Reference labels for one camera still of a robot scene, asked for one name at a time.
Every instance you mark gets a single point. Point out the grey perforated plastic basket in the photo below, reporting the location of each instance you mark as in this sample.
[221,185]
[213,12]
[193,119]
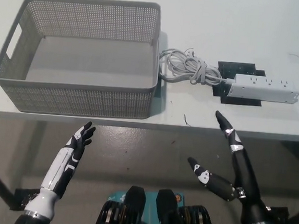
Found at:
[87,101]

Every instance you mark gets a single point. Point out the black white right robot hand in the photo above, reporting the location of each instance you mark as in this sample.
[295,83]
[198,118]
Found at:
[248,183]

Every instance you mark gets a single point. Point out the black teal robot torso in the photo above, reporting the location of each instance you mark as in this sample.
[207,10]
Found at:
[164,213]

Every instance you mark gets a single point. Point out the black tape patch on table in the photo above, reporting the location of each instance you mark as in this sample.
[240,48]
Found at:
[229,68]

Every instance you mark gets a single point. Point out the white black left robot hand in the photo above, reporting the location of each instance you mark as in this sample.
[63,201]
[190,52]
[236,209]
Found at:
[68,160]

